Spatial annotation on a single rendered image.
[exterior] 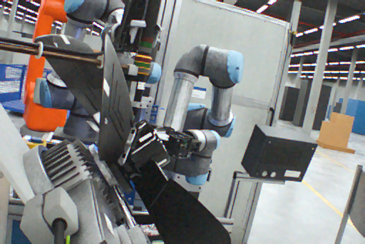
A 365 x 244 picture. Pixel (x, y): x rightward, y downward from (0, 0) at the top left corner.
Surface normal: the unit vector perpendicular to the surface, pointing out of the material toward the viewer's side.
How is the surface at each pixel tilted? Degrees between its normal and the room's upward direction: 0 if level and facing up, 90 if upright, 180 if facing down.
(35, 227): 90
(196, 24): 90
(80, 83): 49
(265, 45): 90
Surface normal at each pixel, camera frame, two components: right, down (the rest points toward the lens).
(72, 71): 0.69, -0.47
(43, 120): 0.47, 0.21
